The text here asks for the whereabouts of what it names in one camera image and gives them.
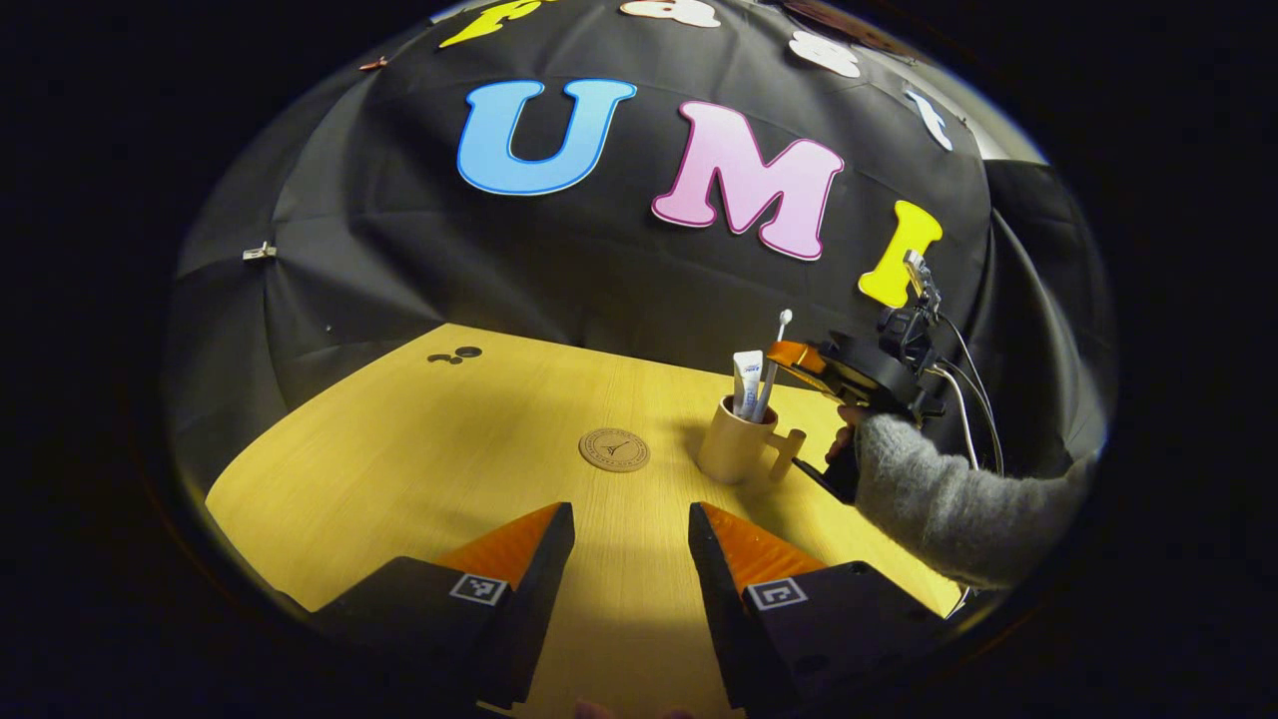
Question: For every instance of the white toothbrush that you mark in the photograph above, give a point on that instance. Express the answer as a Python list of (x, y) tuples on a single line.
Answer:
[(784, 318)]

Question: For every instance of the round wooden coaster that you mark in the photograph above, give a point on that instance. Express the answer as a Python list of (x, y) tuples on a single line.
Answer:
[(614, 449)]

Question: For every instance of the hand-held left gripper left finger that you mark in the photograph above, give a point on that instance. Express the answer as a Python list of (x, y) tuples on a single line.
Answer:
[(529, 619)]

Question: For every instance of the small silver clip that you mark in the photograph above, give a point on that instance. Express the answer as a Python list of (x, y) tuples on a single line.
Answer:
[(260, 251)]

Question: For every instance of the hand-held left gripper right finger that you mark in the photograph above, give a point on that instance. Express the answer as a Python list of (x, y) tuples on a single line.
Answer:
[(724, 619)]

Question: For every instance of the wooden desktop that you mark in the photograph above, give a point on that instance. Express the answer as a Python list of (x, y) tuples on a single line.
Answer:
[(399, 469)]

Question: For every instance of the small copper clip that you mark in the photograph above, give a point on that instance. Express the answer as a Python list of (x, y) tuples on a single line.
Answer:
[(374, 63)]

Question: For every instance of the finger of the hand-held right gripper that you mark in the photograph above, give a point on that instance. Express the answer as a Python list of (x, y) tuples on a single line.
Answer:
[(799, 361)]

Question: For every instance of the white toothpaste tube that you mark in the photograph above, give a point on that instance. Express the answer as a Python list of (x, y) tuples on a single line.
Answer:
[(747, 384)]

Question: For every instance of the black backdrop cloth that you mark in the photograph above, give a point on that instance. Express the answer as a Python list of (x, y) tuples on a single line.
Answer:
[(399, 260)]

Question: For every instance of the beige cup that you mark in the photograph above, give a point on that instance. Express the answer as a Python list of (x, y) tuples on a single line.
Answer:
[(729, 449)]

